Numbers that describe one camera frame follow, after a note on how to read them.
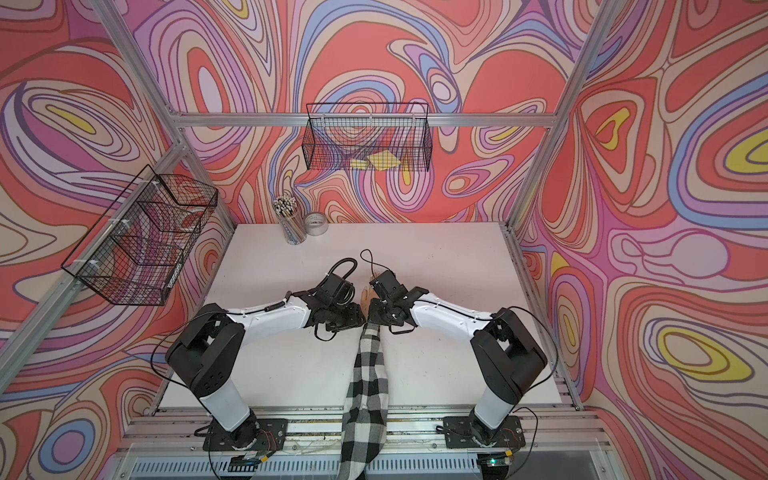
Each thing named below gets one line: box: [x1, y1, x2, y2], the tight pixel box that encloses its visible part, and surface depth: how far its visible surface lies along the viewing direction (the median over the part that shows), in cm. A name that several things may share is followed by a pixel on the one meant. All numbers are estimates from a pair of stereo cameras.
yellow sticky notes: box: [350, 150, 401, 171], surface depth 92 cm
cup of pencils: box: [273, 195, 307, 245], surface depth 109 cm
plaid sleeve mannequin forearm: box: [336, 321, 389, 480], surface depth 76 cm
